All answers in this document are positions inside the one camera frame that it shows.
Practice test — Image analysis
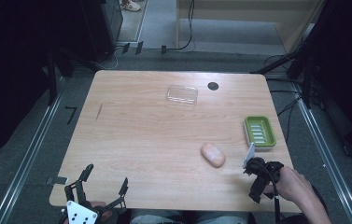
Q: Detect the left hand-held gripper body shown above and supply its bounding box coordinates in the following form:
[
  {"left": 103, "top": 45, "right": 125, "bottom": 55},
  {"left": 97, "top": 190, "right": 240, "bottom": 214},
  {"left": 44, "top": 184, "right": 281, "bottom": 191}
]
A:
[{"left": 59, "top": 199, "right": 128, "bottom": 224}]

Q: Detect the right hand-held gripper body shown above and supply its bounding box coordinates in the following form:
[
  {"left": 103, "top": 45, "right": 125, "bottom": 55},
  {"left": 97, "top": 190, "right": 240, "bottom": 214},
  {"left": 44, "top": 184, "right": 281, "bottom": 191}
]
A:
[{"left": 242, "top": 142, "right": 286, "bottom": 200}]

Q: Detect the person's left hand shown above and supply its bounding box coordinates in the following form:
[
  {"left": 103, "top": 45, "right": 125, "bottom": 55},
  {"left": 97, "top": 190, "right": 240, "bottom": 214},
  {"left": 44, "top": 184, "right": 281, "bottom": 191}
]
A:
[{"left": 90, "top": 201, "right": 116, "bottom": 224}]

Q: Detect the person's right hand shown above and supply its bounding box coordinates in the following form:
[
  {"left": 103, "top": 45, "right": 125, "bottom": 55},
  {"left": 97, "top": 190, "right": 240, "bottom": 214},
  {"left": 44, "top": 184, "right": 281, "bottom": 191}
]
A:
[{"left": 262, "top": 165, "right": 314, "bottom": 203}]

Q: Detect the grey tape strip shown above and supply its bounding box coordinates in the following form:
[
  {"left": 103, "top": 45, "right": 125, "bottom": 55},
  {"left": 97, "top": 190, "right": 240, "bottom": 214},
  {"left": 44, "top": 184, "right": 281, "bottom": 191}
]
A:
[{"left": 46, "top": 175, "right": 70, "bottom": 186}]

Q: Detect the green soap dish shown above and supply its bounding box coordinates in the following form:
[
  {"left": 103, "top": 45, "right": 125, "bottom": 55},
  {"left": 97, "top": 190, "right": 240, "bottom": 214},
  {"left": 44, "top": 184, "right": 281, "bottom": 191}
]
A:
[{"left": 243, "top": 115, "right": 277, "bottom": 151}]

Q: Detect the pink soap bar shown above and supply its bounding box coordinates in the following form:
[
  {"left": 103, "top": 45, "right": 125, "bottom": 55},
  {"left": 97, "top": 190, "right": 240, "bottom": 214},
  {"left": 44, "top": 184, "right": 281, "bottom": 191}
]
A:
[{"left": 200, "top": 142, "right": 227, "bottom": 169}]

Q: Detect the black metal stand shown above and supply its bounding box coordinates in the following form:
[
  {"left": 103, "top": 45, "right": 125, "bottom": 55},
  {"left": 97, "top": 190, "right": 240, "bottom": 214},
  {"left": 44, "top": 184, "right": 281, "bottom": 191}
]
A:
[{"left": 41, "top": 50, "right": 75, "bottom": 107}]

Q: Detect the clear plastic lid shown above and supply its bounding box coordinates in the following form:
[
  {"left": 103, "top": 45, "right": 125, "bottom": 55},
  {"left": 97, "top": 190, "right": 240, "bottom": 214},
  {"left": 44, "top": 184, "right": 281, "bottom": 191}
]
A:
[{"left": 166, "top": 83, "right": 199, "bottom": 107}]

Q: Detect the black tripod stand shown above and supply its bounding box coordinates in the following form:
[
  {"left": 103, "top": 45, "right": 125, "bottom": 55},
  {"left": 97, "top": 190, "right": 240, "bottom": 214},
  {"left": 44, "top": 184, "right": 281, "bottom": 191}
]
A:
[{"left": 250, "top": 18, "right": 324, "bottom": 110}]

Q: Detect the black cabinet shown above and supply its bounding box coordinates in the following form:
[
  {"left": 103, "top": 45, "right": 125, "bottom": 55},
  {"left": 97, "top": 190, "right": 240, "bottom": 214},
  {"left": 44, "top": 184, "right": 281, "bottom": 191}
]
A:
[{"left": 78, "top": 0, "right": 124, "bottom": 63}]

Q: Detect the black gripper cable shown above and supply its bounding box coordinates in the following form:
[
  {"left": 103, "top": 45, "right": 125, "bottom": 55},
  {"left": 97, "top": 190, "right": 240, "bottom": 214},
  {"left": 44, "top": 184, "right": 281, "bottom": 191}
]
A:
[{"left": 251, "top": 160, "right": 282, "bottom": 224}]

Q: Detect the metal floor rail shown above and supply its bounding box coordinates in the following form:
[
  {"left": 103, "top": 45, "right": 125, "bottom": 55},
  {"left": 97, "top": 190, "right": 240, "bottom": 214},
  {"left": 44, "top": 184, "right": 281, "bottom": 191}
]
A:
[
  {"left": 0, "top": 77, "right": 67, "bottom": 224},
  {"left": 289, "top": 82, "right": 352, "bottom": 224}
]

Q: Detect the black cables bundle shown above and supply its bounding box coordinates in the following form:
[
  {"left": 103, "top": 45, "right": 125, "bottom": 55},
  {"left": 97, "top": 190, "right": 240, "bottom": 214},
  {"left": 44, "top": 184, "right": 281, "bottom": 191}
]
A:
[{"left": 263, "top": 54, "right": 308, "bottom": 144}]

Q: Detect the white floor cable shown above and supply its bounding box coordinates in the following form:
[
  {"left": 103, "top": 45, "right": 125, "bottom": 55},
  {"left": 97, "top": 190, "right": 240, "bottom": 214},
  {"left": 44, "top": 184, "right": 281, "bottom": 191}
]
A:
[{"left": 95, "top": 46, "right": 125, "bottom": 71}]

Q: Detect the black floor cable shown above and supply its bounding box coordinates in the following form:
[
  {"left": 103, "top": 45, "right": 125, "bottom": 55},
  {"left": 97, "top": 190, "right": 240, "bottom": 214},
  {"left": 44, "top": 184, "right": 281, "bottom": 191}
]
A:
[{"left": 147, "top": 0, "right": 196, "bottom": 52}]

